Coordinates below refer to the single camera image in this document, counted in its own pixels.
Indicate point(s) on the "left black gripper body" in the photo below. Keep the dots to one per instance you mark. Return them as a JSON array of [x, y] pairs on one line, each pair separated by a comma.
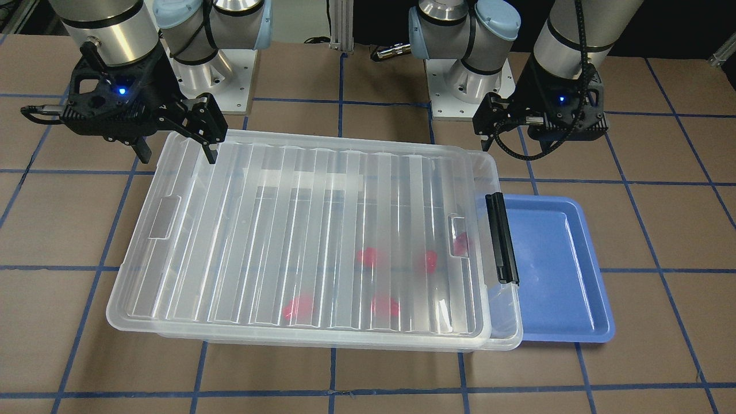
[[529, 90]]

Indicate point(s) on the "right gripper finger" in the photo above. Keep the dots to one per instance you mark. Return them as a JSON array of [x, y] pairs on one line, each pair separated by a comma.
[[142, 150], [210, 150]]

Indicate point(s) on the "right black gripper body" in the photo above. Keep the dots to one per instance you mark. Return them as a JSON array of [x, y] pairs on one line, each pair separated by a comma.
[[163, 92]]

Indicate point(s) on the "clear plastic box lid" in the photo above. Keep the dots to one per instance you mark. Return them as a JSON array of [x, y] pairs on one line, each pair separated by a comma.
[[163, 271]]

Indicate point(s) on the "red block with peg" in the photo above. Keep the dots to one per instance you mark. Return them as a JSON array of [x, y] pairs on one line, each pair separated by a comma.
[[460, 245]]

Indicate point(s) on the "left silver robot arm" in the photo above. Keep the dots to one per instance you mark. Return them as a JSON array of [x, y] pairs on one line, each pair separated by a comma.
[[481, 33]]

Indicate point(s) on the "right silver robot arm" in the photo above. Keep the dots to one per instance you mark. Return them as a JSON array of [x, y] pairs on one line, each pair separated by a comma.
[[192, 33]]

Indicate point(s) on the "clear plastic storage box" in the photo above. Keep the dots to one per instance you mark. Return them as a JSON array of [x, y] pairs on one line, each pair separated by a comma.
[[350, 249]]

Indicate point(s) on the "black box latch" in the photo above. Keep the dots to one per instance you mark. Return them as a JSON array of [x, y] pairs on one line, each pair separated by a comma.
[[504, 256]]

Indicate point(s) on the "red block far side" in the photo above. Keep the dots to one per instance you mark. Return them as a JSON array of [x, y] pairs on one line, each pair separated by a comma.
[[299, 311]]

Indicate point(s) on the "red hollow block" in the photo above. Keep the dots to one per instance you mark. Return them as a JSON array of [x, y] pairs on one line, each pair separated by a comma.
[[368, 257]]

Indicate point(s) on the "blue plastic tray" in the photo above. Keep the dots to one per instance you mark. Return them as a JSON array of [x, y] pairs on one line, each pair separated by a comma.
[[562, 291]]

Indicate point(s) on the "red cube block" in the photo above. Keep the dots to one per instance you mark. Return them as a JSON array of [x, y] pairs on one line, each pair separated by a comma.
[[428, 263]]

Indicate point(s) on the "red block under lid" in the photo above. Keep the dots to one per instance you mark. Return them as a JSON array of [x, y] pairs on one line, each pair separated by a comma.
[[382, 306]]

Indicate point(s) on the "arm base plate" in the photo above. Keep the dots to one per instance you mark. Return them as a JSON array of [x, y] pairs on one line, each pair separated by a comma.
[[228, 77], [455, 92]]

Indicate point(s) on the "aluminium frame post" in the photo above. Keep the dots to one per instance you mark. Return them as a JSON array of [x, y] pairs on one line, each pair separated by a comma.
[[340, 19]]

